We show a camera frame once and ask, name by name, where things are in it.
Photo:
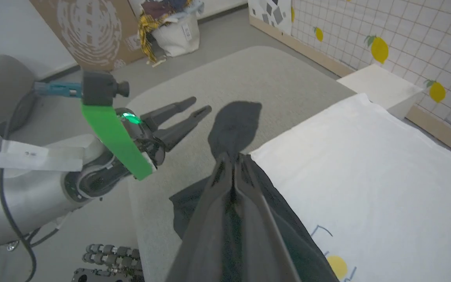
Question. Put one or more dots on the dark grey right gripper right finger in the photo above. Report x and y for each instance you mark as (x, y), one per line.
(260, 235)

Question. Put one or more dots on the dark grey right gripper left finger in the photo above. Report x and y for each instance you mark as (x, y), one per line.
(206, 227)

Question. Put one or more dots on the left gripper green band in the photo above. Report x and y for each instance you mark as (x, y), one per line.
(112, 133)

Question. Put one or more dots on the black cloth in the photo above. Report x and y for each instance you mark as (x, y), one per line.
(366, 176)

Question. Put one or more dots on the white fabric laundry bag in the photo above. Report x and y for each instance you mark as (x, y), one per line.
(178, 37)

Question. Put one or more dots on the yellow plaid cloth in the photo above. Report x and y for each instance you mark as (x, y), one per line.
(146, 35)

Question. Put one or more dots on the grey round table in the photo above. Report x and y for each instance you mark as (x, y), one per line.
(268, 74)

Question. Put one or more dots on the dark purple clothes pile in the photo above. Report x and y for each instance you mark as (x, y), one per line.
(166, 8)

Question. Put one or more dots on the cardboard box with white print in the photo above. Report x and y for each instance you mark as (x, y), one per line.
(88, 31)

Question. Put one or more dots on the white panel with grey squares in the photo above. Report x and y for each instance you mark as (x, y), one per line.
(268, 13)

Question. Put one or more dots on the white paper label tape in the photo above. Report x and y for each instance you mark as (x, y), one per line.
(37, 156)

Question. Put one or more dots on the white cube box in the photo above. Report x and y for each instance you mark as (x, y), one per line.
(378, 88)

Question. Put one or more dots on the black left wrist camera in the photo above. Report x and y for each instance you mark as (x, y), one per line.
(98, 88)

